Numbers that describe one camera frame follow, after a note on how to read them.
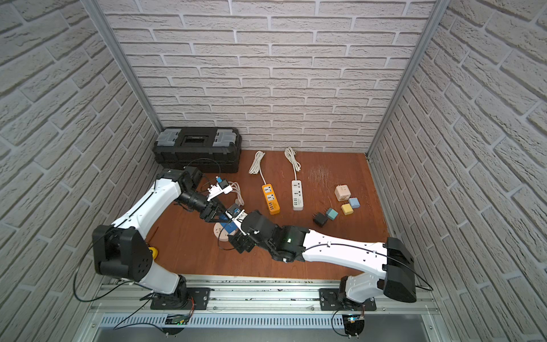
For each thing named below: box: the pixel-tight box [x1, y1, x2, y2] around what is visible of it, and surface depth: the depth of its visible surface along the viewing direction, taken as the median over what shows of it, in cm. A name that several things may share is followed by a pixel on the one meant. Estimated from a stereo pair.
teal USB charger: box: [326, 208, 339, 221], surface depth 96 cm
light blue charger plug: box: [348, 197, 361, 209], surface depth 99 cm
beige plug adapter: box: [334, 184, 352, 202], surface depth 100 cm
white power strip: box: [291, 179, 305, 211], surface depth 100 cm
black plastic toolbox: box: [153, 126, 243, 174], surface depth 102 cm
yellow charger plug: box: [341, 203, 354, 216], surface depth 97 cm
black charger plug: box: [311, 212, 329, 228], surface depth 94 cm
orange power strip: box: [261, 183, 281, 216], surface depth 100 cm
